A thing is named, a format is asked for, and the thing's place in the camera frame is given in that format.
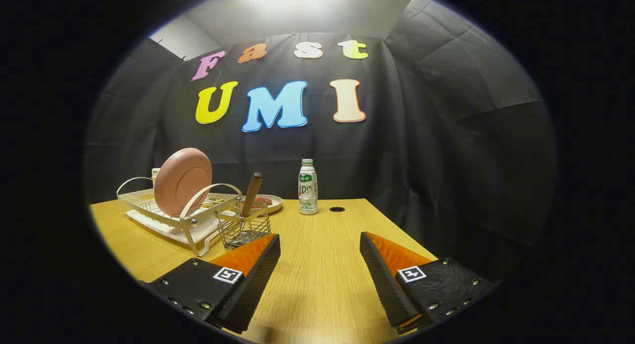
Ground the white ribbed drain tray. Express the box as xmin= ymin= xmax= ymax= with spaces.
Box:
xmin=126 ymin=207 xmax=237 ymax=245

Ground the beige round plate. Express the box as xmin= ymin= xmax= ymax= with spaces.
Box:
xmin=239 ymin=194 xmax=283 ymax=215

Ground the metal wire basket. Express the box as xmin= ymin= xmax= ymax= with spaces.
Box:
xmin=214 ymin=201 xmax=272 ymax=250

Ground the wooden handled spoon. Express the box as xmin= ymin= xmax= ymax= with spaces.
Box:
xmin=240 ymin=172 xmax=263 ymax=240

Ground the white green-label drink bottle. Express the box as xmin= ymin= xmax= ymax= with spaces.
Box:
xmin=298 ymin=158 xmax=318 ymax=215

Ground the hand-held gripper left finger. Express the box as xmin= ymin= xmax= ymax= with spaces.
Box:
xmin=148 ymin=233 xmax=281 ymax=335

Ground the white wire dish rack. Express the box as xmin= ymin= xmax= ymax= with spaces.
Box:
xmin=117 ymin=177 xmax=244 ymax=258

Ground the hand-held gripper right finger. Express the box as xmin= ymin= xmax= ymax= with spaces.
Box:
xmin=359 ymin=231 xmax=501 ymax=335

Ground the pink plate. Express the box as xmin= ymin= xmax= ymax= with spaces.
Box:
xmin=154 ymin=147 xmax=213 ymax=218

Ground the black backdrop cloth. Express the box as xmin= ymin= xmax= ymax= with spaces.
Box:
xmin=83 ymin=0 xmax=559 ymax=280

